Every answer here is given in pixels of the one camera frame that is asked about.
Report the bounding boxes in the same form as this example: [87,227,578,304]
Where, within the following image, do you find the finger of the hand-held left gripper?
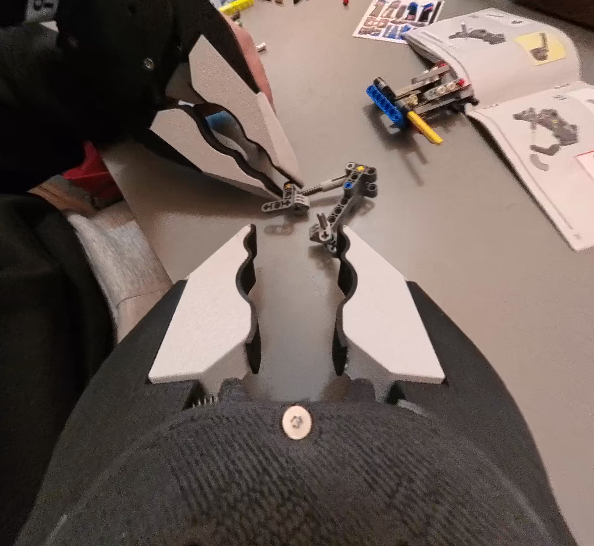
[150,108,293,200]
[187,35,305,189]

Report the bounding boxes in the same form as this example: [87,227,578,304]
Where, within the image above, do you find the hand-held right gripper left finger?
[148,224,261,385]

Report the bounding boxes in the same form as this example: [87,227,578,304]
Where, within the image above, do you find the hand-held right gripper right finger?
[332,225,446,402]

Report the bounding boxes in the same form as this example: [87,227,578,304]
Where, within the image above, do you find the grey lego shock absorber subassembly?
[261,162,379,255]

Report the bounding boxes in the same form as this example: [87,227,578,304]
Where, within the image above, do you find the person's left forearm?
[0,22,158,194]

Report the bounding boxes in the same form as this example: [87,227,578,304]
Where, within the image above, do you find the lego chassis assembly blue beam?
[366,61,480,145]

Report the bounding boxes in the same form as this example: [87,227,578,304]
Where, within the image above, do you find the lego sticker sheet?
[352,0,445,41]

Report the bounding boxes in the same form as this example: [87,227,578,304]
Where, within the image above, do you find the lego instruction booklet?
[403,8,594,251]

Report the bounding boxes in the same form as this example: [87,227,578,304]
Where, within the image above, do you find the person's left hand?
[231,22,276,106]

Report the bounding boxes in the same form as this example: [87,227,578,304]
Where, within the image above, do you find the person's grey trousers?
[70,212,174,340]

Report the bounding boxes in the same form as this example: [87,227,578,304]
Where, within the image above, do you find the red fabric item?
[62,142,125,206]

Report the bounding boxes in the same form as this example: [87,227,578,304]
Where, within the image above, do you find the person's black jacket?
[0,194,119,528]

